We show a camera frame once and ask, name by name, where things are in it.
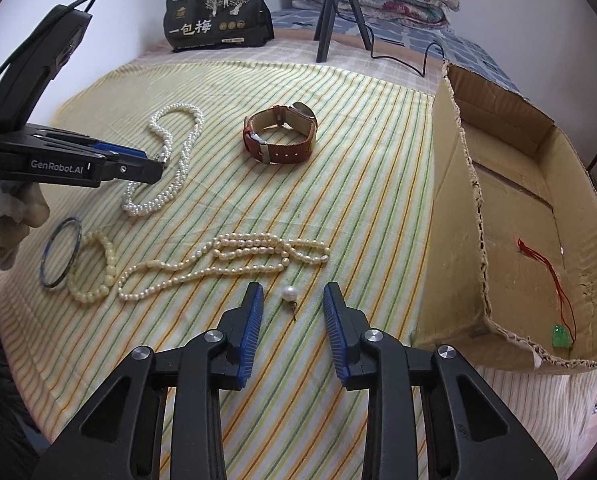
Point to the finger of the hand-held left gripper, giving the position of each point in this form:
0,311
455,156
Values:
128,170
118,150

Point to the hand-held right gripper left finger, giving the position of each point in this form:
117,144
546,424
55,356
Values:
251,330

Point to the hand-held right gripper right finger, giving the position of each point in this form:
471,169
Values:
336,330

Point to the single pearl earring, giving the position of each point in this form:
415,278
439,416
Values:
289,293

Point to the cardboard box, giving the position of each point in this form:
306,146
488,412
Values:
453,260

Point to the brown leather watch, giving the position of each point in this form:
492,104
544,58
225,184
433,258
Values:
283,155

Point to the person's left hand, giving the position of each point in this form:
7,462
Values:
8,240

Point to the yellow striped cloth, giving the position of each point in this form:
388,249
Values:
353,200

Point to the black snack bag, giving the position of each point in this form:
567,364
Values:
218,15

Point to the black tripod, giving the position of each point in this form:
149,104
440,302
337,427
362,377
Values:
326,25

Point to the blue patterned bed sheet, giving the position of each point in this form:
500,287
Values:
458,45

